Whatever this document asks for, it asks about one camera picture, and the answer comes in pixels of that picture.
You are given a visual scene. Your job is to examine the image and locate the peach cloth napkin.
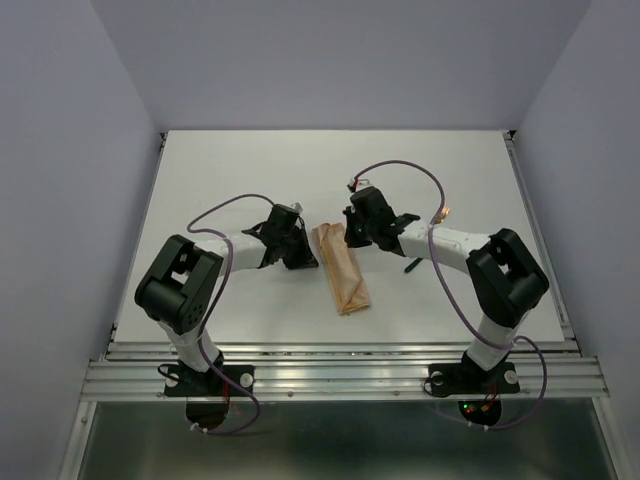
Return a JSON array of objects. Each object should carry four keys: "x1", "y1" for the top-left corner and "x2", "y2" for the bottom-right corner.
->
[{"x1": 312, "y1": 223, "x2": 371, "y2": 315}]

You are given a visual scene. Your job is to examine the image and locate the gold fork black handle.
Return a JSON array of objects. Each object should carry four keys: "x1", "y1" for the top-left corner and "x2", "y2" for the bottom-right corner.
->
[{"x1": 433, "y1": 206, "x2": 450, "y2": 225}]

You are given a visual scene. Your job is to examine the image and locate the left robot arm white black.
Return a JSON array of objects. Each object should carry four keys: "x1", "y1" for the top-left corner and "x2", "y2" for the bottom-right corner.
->
[{"x1": 134, "y1": 204, "x2": 318, "y2": 394}]

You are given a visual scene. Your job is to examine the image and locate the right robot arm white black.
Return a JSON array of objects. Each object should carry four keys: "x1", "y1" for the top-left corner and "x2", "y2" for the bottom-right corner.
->
[{"x1": 343, "y1": 186, "x2": 549, "y2": 390}]

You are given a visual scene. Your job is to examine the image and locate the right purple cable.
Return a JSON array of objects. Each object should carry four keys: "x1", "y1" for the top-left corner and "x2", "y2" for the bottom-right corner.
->
[{"x1": 347, "y1": 159, "x2": 547, "y2": 434}]

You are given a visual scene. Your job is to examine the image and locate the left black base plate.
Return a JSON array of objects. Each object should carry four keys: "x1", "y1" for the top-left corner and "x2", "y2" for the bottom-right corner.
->
[{"x1": 157, "y1": 363, "x2": 255, "y2": 398}]

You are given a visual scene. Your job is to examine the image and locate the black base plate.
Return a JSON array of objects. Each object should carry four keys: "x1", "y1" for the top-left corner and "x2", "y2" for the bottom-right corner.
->
[
  {"x1": 422, "y1": 362, "x2": 520, "y2": 398},
  {"x1": 157, "y1": 363, "x2": 255, "y2": 398}
]

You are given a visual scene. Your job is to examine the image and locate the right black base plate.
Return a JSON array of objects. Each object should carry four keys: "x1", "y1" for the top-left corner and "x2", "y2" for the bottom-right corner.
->
[{"x1": 422, "y1": 362, "x2": 520, "y2": 398}]

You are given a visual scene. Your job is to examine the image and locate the aluminium rail frame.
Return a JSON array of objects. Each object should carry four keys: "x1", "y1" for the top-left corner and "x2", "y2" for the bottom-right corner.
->
[{"x1": 61, "y1": 130, "x2": 634, "y2": 479}]

